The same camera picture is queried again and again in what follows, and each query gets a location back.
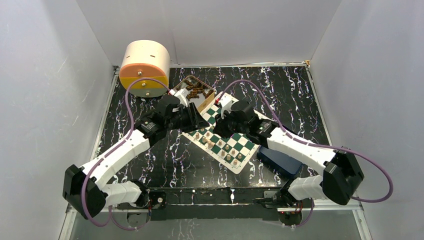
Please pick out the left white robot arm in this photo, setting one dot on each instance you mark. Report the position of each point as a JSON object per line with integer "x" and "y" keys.
{"x": 86, "y": 188}

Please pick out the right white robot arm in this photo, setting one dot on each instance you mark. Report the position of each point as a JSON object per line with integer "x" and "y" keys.
{"x": 339, "y": 173}

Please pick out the tan square tin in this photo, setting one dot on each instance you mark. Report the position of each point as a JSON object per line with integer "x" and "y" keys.
{"x": 202, "y": 96}

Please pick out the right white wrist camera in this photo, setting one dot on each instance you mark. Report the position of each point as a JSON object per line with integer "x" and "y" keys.
{"x": 225, "y": 103}

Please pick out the dark blue tray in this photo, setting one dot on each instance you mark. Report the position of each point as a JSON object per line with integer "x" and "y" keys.
{"x": 285, "y": 165}

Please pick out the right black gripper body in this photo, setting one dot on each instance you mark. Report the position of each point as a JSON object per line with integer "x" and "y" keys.
{"x": 228, "y": 126}

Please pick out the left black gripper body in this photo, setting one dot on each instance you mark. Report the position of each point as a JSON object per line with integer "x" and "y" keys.
{"x": 183, "y": 120}

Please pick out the pile of dark chess pieces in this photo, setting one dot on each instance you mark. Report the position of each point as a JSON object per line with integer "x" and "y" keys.
{"x": 197, "y": 88}

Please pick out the green white chess board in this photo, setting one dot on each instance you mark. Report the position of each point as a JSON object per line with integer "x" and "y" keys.
{"x": 239, "y": 142}

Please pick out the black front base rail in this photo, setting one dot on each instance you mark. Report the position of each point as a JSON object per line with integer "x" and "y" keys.
{"x": 212, "y": 203}

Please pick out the cream round drawer box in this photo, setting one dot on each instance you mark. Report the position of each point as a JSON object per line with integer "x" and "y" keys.
{"x": 145, "y": 59}

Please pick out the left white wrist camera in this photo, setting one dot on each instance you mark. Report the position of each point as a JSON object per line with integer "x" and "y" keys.
{"x": 181, "y": 94}

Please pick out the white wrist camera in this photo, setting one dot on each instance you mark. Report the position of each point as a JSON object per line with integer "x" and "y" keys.
{"x": 181, "y": 94}
{"x": 225, "y": 103}

